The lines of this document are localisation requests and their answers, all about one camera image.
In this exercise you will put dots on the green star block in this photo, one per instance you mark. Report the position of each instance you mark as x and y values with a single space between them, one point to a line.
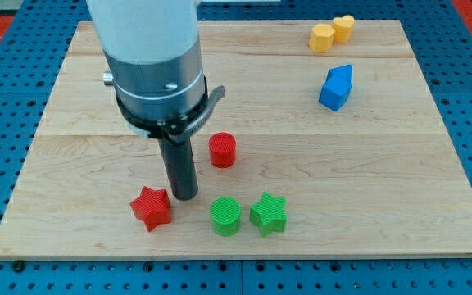
269 214

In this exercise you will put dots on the yellow hexagon block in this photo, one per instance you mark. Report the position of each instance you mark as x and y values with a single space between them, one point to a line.
321 38

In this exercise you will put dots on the blue cube block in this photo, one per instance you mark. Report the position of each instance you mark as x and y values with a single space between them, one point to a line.
335 92

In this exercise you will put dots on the light wooden board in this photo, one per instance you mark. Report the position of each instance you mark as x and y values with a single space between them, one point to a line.
377 179

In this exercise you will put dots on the red cylinder block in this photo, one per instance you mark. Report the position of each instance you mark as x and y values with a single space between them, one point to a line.
222 149

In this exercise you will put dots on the red star block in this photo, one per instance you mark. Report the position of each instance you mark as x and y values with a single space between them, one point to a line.
152 207

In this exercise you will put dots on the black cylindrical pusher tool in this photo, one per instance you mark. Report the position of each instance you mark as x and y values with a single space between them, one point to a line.
180 168

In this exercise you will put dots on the green cylinder block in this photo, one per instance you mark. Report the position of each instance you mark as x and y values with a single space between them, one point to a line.
225 214

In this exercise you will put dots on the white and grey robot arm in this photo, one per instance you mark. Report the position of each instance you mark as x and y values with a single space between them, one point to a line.
153 51

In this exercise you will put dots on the yellow heart block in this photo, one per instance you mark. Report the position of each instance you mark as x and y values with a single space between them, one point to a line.
343 27

